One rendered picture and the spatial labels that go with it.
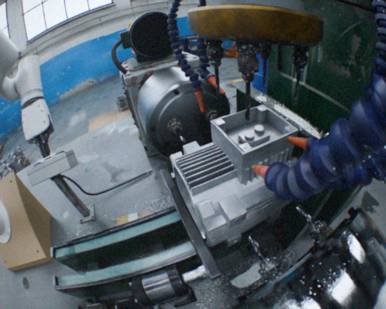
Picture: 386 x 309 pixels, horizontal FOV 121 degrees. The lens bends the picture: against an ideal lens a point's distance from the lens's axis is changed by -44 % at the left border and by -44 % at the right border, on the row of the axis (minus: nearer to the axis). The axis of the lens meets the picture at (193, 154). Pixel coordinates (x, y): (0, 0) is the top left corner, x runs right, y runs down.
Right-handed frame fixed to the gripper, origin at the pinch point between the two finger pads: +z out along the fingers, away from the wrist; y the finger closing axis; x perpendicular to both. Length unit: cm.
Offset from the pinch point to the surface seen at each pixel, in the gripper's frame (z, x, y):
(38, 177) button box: 6.3, -3.5, -4.2
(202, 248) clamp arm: 24, -31, 33
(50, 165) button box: 4.8, -3.5, 2.0
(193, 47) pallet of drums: -149, 404, 223
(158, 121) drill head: 4.7, -6.5, 35.7
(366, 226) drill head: 20, -49, 48
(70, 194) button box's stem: 16.2, 3.6, 1.0
